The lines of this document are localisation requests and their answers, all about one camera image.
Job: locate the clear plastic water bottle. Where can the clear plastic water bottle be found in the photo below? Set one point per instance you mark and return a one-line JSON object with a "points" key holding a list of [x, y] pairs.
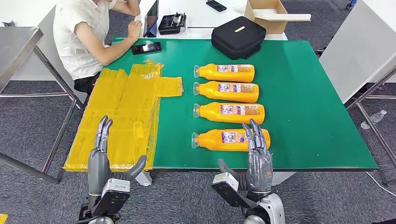
{"points": [[376, 118]]}

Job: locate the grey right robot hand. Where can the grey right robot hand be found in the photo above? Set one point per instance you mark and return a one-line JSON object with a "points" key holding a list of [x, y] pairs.
{"points": [[260, 170]]}

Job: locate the black smartphone, glossy screen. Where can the black smartphone, glossy screen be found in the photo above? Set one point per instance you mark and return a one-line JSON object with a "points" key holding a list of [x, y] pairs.
{"points": [[147, 48]]}

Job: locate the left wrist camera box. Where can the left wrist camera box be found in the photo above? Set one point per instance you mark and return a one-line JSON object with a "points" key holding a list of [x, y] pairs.
{"points": [[113, 194]]}

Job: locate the black smartphone, matte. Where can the black smartphone, matte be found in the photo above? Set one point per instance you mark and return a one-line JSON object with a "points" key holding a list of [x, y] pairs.
{"points": [[216, 5]]}

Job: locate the person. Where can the person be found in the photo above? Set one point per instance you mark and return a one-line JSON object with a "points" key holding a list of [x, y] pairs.
{"points": [[71, 46]]}

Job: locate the yellow taped plastic mat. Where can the yellow taped plastic mat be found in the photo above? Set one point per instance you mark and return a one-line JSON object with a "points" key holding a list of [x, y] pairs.
{"points": [[108, 108]]}

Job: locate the stainless steel table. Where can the stainless steel table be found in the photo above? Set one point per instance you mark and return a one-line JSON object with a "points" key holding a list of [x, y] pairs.
{"points": [[15, 43]]}

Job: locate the yellow scrap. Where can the yellow scrap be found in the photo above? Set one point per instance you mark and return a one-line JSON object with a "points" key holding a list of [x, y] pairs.
{"points": [[3, 219]]}

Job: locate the brown cardboard box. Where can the brown cardboard box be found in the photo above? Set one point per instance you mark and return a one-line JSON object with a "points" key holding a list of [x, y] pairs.
{"points": [[272, 28]]}

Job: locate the small dark grey object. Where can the small dark grey object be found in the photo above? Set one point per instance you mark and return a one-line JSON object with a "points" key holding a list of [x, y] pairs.
{"points": [[9, 23]]}

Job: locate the blue chair base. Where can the blue chair base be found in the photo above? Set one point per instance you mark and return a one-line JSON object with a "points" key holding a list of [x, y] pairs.
{"points": [[351, 3]]}

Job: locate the white foam board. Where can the white foam board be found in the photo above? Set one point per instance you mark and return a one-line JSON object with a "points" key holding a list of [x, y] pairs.
{"points": [[290, 17]]}

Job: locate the white desk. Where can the white desk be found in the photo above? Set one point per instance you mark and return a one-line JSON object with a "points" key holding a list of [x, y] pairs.
{"points": [[355, 46]]}

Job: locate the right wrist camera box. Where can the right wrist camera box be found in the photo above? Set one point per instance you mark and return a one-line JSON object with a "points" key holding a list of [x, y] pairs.
{"points": [[227, 188]]}

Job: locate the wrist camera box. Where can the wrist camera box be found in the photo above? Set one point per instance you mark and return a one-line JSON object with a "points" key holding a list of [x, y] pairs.
{"points": [[113, 194], [227, 188]]}

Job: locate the black zip carry case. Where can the black zip carry case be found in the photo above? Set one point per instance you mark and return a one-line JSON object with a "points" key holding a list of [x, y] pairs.
{"points": [[238, 38]]}

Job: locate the black device tray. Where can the black device tray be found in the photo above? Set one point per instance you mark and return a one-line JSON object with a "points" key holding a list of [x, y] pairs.
{"points": [[170, 24]]}

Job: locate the tablet in blue case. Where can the tablet in blue case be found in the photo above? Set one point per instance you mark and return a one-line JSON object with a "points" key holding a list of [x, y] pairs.
{"points": [[151, 20]]}

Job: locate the white table leg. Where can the white table leg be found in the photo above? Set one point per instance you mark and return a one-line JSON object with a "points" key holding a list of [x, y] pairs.
{"points": [[144, 179], [280, 177]]}

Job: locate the metal table frame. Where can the metal table frame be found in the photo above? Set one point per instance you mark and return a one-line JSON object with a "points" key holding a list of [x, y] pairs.
{"points": [[371, 126]]}

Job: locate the person's right hand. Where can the person's right hand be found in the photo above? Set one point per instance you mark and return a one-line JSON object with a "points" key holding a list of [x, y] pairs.
{"points": [[135, 30]]}

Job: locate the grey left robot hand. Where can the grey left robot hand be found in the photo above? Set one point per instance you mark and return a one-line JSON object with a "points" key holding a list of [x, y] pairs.
{"points": [[98, 167]]}

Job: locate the orange detergent bottle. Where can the orange detergent bottle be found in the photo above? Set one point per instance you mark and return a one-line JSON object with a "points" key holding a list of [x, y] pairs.
{"points": [[210, 91], [213, 140], [213, 112], [207, 72]]}

